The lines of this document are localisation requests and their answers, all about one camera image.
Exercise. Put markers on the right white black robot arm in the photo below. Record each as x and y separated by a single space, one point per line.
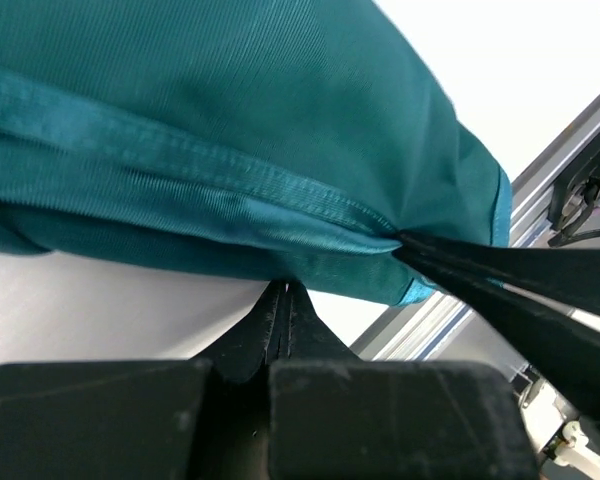
560 425

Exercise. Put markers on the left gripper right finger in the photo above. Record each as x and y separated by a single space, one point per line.
334 416

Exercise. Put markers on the teal cloth napkin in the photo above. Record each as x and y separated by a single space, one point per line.
248 139

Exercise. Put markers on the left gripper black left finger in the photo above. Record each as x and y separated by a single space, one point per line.
201 418

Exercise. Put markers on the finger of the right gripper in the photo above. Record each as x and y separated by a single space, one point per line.
569 276
564 351

